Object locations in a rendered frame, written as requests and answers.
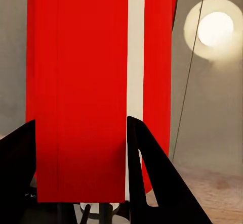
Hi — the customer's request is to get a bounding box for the radio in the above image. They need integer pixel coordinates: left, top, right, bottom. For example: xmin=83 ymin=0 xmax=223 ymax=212
xmin=26 ymin=0 xmax=178 ymax=224

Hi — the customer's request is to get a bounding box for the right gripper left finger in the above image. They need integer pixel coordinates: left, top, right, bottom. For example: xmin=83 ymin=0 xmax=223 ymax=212
xmin=0 ymin=119 xmax=36 ymax=224

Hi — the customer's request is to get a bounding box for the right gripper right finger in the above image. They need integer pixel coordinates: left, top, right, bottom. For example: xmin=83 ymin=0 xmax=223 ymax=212
xmin=127 ymin=116 xmax=212 ymax=224

